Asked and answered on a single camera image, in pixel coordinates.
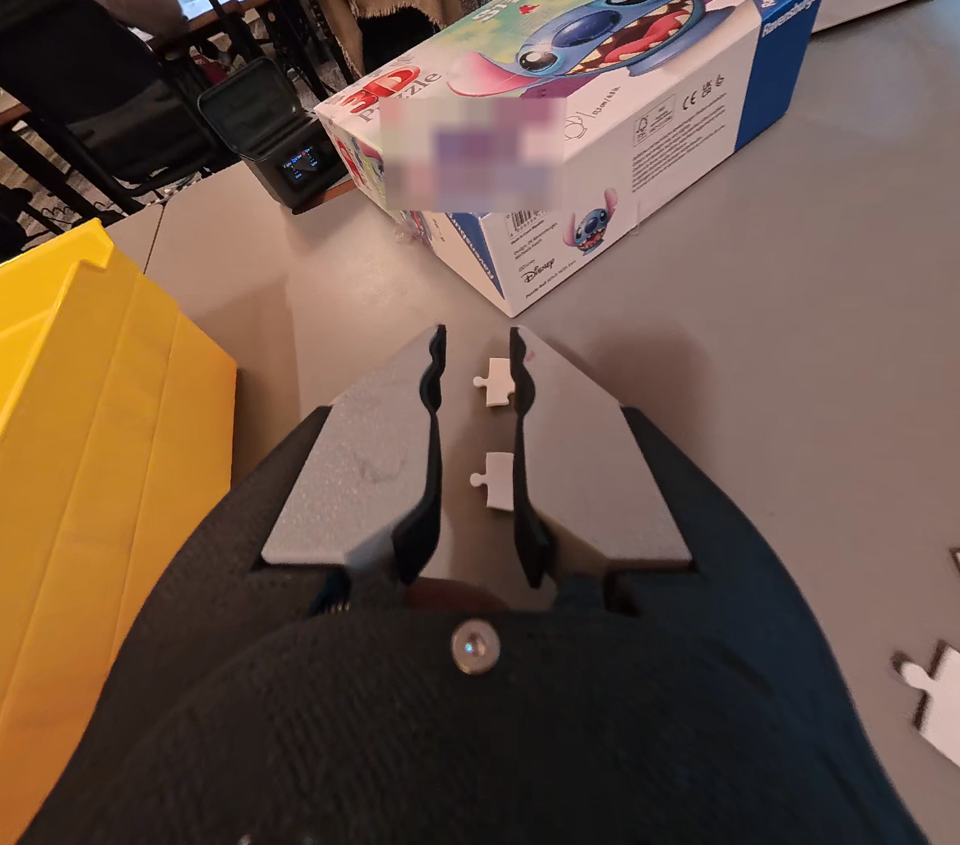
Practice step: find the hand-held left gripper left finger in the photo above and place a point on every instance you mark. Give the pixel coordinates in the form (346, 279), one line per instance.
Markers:
(360, 470)

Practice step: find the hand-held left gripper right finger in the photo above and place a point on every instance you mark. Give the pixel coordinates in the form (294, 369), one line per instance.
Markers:
(600, 485)

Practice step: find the black case with display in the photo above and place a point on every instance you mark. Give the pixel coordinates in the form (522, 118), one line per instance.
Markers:
(255, 110)

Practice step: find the colourful puzzle box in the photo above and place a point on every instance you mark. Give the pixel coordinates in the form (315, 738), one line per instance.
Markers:
(675, 132)

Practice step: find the yellow plastic bin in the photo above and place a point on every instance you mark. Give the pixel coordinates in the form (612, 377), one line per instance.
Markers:
(112, 447)

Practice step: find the black office chair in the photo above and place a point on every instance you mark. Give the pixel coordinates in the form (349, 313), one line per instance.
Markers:
(97, 102)

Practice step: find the single white jigsaw piece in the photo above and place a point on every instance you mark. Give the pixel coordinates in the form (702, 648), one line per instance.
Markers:
(499, 481)
(499, 384)

